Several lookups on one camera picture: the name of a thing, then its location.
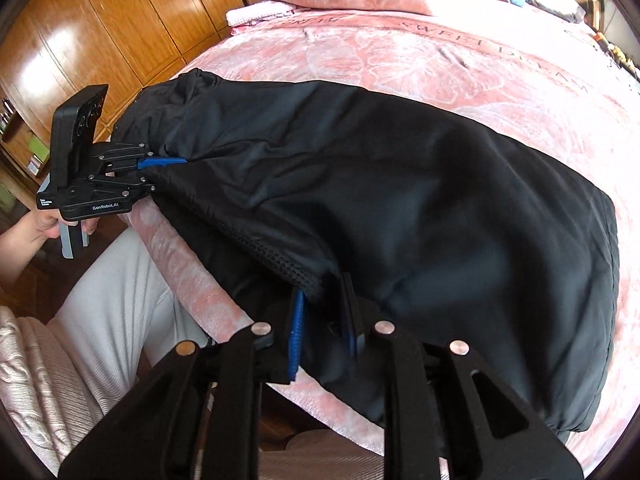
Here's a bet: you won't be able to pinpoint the black pants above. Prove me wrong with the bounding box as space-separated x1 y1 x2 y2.
112 70 620 434

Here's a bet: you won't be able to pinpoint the person's left forearm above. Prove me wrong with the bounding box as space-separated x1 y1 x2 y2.
0 222 47 286

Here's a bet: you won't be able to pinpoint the person's left hand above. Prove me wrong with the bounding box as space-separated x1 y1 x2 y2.
26 209 99 242

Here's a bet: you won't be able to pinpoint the wooden wardrobe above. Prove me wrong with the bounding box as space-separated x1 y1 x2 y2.
1 0 260 188

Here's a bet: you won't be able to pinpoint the person's white trousers leg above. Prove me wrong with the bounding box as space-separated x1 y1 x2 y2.
48 229 208 413

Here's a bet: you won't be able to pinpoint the white folded towel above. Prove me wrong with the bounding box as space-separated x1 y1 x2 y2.
226 0 298 28

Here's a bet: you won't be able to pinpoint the pink floral bedspread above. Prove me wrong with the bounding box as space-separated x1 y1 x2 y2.
160 11 639 474

